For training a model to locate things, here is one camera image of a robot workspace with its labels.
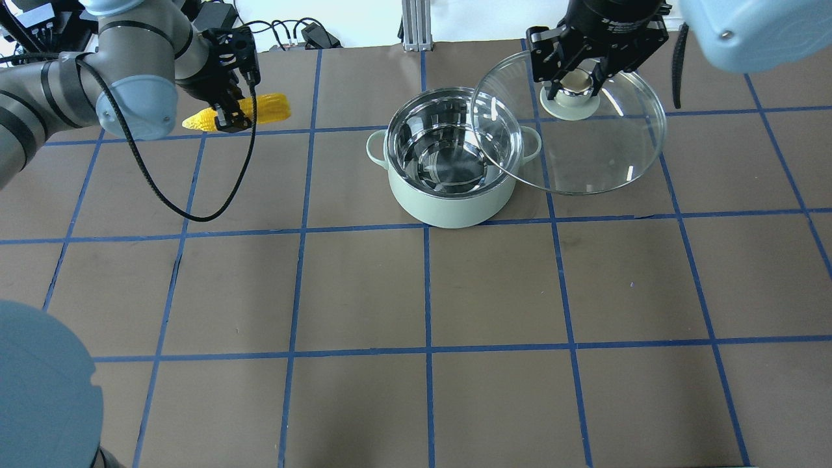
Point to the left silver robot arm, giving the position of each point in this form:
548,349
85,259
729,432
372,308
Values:
147,51

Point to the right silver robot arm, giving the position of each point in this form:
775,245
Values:
735,36

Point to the pale green cooking pot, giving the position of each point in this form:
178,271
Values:
453,156

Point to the aluminium frame post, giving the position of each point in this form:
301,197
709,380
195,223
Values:
415,26

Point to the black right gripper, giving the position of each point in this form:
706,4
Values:
612,21

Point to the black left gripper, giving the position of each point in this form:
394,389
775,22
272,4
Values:
209,83

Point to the yellow corn cob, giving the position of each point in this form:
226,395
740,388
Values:
271,107

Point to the black power adapter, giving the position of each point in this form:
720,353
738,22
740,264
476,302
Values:
215,15

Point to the glass pot lid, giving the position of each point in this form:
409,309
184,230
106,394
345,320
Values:
577,142

